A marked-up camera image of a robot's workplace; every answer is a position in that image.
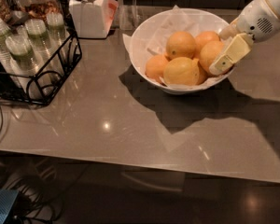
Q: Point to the black wire rack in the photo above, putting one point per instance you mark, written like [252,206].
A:
[15,20]

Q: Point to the left small orange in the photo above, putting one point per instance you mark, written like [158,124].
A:
[155,67]

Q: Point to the clear acrylic sign holder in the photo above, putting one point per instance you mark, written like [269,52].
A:
[129,18]

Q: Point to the glass jar with snacks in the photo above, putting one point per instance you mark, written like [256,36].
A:
[38,9]

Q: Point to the white paper bowl liner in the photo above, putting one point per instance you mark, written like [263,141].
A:
[165,25]

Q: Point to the hidden lower orange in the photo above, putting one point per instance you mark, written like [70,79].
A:
[202,77]

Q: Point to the front yellow orange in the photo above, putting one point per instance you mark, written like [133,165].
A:
[181,71]

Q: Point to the white ceramic bowl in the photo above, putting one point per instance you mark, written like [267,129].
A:
[140,47]

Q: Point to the white lidded canister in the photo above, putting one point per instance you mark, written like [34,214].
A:
[93,18]

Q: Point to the blue box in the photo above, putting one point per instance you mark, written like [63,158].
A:
[8,198]

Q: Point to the back right orange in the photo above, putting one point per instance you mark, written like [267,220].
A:
[203,38]

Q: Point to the clear plastic cup stack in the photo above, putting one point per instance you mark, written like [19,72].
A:
[25,63]
[57,32]
[5,56]
[41,42]

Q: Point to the right large orange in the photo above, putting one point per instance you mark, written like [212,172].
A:
[208,54]

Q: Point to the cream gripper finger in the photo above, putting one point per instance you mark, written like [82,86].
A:
[229,31]
[232,53]

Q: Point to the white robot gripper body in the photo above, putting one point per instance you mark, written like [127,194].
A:
[258,21]

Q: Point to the top centre orange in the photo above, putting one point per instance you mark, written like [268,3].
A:
[180,44]

